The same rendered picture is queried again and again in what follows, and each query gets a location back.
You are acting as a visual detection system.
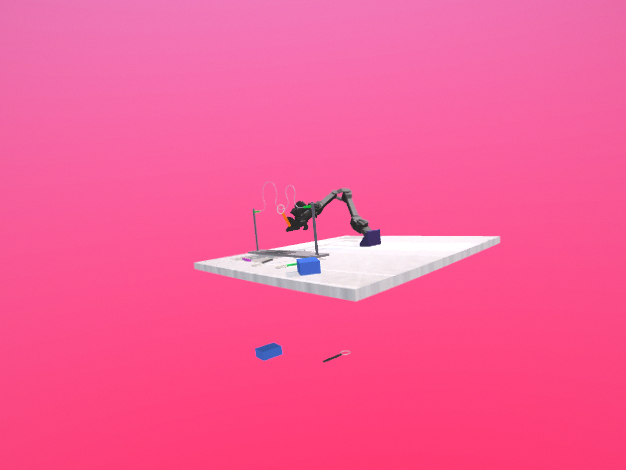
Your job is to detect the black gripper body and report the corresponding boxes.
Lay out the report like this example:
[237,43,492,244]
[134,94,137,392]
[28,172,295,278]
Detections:
[287,212,309,231]

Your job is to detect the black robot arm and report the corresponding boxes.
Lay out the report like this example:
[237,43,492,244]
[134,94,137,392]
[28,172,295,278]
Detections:
[290,188,371,236]

